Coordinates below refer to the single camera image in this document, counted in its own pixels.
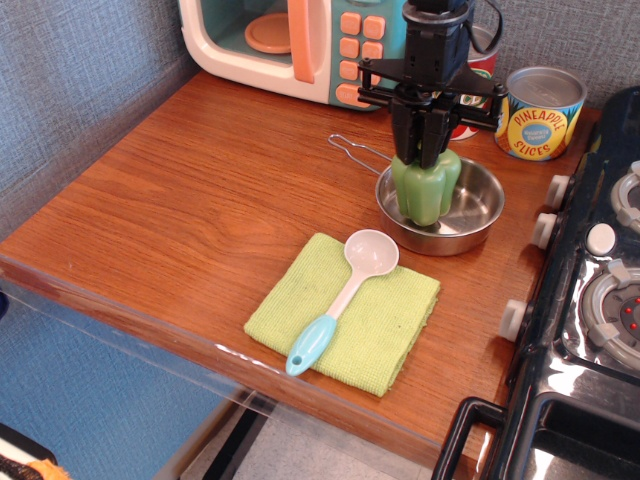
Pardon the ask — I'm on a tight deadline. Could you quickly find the green toy bell pepper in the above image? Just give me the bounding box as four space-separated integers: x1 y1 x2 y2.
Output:
391 149 462 227

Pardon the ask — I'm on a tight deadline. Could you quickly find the white stove knob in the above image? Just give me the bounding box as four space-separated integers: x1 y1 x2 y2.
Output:
530 213 557 250
499 299 528 343
545 175 571 211

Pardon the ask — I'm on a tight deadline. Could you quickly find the white spoon with blue handle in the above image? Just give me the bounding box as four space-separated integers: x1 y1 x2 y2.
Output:
285 229 399 377

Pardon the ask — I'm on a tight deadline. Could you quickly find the white stove knob lower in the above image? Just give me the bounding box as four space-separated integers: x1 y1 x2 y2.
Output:
499 299 528 343

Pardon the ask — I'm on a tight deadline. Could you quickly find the green folded cloth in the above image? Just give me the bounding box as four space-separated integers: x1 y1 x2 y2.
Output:
244 233 441 397

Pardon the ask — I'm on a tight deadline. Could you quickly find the pineapple slices can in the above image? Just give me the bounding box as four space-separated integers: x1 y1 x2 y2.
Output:
495 66 587 161

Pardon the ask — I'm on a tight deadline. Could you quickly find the stainless steel pot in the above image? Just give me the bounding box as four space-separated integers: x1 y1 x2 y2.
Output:
328 134 505 257

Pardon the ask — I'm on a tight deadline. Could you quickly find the white stove knob middle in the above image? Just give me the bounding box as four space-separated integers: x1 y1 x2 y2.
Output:
530 213 557 250

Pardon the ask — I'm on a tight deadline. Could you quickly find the orange fuzzy object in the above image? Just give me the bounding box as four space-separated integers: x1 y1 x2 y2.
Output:
1 456 71 480

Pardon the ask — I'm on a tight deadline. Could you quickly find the tomato sauce can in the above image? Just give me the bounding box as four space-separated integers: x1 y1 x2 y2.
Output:
451 25 497 141

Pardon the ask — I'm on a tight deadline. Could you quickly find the toy microwave oven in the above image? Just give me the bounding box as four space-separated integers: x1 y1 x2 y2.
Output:
179 0 406 111

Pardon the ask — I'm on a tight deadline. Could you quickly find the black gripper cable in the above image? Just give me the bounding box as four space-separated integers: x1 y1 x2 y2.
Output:
467 0 503 56

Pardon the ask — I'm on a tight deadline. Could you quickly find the black toy stove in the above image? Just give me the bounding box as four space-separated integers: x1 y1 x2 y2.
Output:
433 87 639 479

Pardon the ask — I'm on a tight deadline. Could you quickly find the white stove knob upper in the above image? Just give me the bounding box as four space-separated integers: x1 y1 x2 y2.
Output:
545 175 571 211

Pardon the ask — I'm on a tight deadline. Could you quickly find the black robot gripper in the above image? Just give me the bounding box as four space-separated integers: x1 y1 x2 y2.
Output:
359 1 506 169

